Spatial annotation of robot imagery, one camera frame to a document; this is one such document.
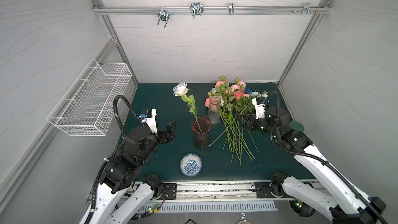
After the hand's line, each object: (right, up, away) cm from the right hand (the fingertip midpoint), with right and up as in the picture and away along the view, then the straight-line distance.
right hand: (242, 115), depth 72 cm
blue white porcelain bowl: (-25, -28, +9) cm, 39 cm away
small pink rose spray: (-4, +15, +36) cm, 39 cm away
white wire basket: (-69, +2, -5) cm, 69 cm away
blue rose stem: (+15, +13, +38) cm, 43 cm away
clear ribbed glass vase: (-12, -2, +20) cm, 24 cm away
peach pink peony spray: (-16, +6, +29) cm, 33 cm away
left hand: (-35, -2, -8) cm, 36 cm away
